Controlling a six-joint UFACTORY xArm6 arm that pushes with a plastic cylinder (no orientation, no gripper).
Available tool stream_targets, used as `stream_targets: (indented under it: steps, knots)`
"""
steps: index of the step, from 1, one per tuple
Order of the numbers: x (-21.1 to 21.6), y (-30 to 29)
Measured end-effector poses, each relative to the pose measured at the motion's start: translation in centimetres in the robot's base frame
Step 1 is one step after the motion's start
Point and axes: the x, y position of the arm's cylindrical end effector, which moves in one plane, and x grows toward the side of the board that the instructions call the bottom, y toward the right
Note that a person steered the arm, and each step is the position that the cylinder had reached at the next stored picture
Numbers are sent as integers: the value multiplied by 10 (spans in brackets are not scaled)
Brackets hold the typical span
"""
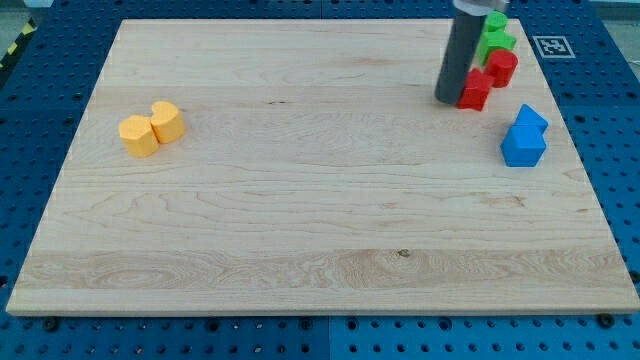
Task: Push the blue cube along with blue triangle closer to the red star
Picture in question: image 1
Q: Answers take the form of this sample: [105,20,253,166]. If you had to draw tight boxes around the red star block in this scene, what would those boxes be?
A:
[456,68,495,111]

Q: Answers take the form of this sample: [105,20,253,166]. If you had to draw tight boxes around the blue cube block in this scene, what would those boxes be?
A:
[501,125,546,167]

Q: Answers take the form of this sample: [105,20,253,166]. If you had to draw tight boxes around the blue triangle block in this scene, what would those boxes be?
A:
[514,104,548,134]

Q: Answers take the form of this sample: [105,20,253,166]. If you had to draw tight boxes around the green star block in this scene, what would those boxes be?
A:
[476,30,517,65]

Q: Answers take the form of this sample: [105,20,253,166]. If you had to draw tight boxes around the wooden board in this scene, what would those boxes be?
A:
[6,19,639,317]

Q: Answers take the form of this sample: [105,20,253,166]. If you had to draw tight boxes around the yellow heart block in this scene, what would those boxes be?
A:
[150,101,186,144]

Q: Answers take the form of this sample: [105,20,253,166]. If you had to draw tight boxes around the yellow hexagon block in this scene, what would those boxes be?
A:
[118,115,159,158]

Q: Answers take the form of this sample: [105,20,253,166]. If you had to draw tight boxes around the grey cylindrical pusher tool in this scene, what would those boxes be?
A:
[434,10,486,106]

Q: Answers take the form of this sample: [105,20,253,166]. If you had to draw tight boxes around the red cylinder block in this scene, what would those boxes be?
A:
[484,49,519,88]

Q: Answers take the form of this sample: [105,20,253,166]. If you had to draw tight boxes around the green cylinder block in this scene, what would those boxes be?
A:
[483,11,508,32]

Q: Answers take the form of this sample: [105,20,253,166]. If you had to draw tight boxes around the white fiducial marker tag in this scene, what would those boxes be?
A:
[533,35,575,59]

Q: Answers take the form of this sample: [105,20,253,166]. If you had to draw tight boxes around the yellow black hazard tape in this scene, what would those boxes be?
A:
[1,18,37,72]

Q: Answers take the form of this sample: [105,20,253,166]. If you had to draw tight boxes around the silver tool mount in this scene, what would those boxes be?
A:
[452,0,510,16]

